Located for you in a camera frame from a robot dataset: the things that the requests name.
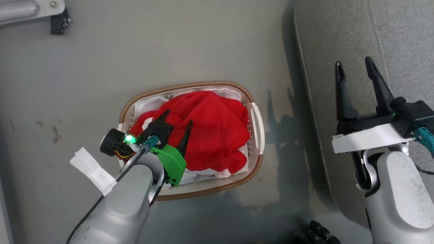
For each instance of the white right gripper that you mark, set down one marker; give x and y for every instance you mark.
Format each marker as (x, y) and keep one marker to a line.
(366, 139)

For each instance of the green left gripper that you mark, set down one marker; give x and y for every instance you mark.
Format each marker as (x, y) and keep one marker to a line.
(171, 162)

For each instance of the red garment with white stripes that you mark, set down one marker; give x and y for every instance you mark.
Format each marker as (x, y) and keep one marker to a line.
(210, 128)

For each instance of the white tape on left arm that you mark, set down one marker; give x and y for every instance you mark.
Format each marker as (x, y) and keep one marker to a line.
(93, 171)

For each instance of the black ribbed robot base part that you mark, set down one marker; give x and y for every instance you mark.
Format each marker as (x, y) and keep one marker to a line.
(322, 234)

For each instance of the white cloth basket liner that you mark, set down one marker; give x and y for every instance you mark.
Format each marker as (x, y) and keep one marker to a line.
(149, 105)

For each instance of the woven-rim white laundry basket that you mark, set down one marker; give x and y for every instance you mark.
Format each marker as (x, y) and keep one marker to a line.
(259, 135)

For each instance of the grey fabric sofa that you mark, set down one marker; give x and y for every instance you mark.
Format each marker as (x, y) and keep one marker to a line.
(339, 51)

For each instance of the black round left gripper motor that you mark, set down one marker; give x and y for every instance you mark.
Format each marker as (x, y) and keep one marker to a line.
(111, 142)

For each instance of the black caster wheel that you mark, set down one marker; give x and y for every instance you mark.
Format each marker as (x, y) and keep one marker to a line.
(58, 24)

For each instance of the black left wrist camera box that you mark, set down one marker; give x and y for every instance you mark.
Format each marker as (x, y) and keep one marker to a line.
(159, 130)

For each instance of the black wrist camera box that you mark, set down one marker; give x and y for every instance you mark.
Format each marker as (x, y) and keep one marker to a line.
(159, 130)
(415, 115)

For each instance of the teal left camera connector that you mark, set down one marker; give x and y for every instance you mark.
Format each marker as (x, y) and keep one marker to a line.
(151, 142)

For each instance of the teal camera connector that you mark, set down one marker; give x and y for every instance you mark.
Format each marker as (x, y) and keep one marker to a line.
(151, 142)
(426, 138)

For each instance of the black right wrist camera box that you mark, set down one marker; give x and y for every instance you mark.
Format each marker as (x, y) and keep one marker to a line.
(415, 115)

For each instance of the teal right camera connector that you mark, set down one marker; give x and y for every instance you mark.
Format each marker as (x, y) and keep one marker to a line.
(426, 138)

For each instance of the grey metal frame foot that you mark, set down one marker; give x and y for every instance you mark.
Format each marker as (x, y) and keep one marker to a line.
(20, 9)

